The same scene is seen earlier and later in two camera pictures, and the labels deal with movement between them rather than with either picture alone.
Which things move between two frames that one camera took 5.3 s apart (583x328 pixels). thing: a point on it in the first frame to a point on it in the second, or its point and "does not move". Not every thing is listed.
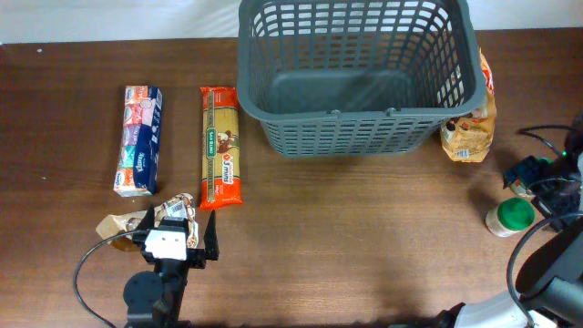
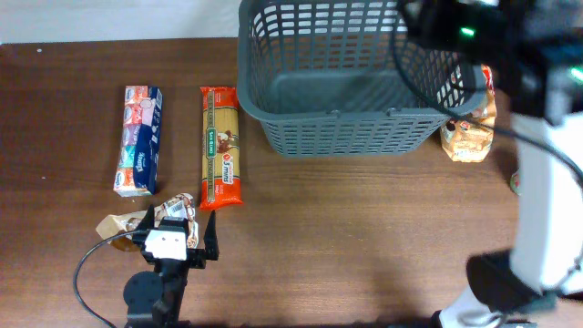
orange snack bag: [469, 138] does not move
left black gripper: [199, 257] does not move
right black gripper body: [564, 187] to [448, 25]
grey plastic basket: [356, 78] does not move
